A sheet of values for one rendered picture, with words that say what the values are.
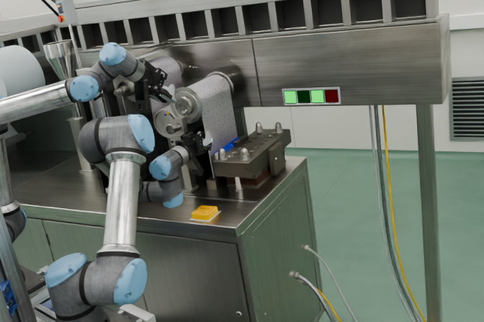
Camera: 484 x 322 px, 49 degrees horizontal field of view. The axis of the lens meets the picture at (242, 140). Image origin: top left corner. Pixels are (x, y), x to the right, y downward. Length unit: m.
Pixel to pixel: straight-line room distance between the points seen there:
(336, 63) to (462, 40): 2.36
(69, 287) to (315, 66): 1.25
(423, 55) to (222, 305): 1.18
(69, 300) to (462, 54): 3.56
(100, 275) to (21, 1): 5.44
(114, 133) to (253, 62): 0.90
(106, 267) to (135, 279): 0.08
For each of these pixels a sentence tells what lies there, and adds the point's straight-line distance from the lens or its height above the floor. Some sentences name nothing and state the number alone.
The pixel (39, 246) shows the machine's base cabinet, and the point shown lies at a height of 0.68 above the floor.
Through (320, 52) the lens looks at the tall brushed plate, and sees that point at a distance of 2.15.
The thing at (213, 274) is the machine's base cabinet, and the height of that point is 0.68.
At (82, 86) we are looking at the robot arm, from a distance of 1.65.
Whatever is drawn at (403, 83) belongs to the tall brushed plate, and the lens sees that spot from 2.09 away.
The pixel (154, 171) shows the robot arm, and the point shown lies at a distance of 1.86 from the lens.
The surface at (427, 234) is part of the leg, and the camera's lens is 2.50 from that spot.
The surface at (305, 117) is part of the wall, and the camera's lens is 4.89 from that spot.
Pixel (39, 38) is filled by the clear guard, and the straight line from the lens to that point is 2.88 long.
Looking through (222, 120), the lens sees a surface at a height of 1.14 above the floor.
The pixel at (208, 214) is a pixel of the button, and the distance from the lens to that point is 1.90.
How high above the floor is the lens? 1.72
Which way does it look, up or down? 18 degrees down
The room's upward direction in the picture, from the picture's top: 9 degrees counter-clockwise
